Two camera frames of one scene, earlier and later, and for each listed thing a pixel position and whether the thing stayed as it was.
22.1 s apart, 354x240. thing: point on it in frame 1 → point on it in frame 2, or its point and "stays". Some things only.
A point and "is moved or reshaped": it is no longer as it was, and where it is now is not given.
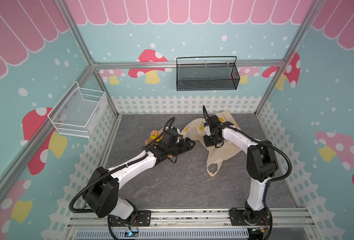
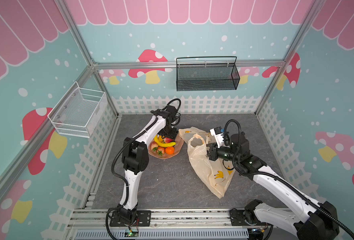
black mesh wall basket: x=209 y=73 stays
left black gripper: x=185 y=149 → x=172 y=135
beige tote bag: x=196 y=129 is moved or reshaped
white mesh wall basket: x=79 y=112 stays
